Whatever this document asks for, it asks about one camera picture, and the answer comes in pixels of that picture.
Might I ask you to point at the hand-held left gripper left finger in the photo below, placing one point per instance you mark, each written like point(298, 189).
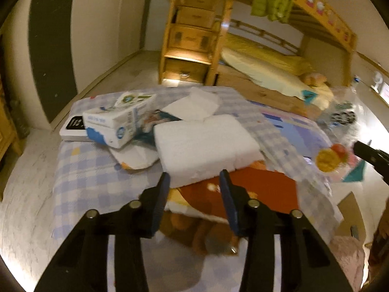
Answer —
point(163, 188)

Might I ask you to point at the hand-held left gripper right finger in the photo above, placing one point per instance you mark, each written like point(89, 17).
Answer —
point(226, 191)

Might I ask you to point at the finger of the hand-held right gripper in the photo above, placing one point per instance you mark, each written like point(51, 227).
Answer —
point(372, 156)

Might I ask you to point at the white foam block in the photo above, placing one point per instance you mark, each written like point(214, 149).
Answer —
point(203, 146)

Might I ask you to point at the clear fruit print plastic bag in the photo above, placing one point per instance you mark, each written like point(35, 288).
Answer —
point(331, 158)

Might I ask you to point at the white flat packet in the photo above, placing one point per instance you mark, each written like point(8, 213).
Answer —
point(133, 158)

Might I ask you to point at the black and white plastic bag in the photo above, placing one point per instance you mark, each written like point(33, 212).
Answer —
point(342, 115)

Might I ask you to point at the cardboard box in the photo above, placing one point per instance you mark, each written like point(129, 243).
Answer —
point(352, 216)

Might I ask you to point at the colourful printed packet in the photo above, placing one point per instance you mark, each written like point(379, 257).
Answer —
point(152, 121)

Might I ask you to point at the blue checked blanket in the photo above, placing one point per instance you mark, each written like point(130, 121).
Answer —
point(91, 173)

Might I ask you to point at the small white fan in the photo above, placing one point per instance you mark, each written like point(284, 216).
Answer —
point(377, 80)

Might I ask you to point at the blue and white carton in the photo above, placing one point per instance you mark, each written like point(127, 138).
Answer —
point(115, 121)

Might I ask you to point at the plush toy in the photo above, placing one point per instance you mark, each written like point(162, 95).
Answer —
point(316, 79)

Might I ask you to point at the pink fluffy rug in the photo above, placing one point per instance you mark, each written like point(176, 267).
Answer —
point(349, 261)

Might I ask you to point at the white electronic device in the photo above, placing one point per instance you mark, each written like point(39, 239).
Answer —
point(71, 127)

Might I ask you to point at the yellow mattress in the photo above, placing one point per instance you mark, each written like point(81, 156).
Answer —
point(273, 67)

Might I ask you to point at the wooden bunk bed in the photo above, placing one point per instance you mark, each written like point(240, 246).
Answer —
point(322, 12)

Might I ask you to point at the wooden staircase with drawers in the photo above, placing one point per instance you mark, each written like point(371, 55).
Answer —
point(188, 33)

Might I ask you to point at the wooden cabinet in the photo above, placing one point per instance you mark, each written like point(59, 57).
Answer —
point(7, 127)

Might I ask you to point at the dark wall panel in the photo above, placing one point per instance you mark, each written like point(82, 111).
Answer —
point(51, 51)

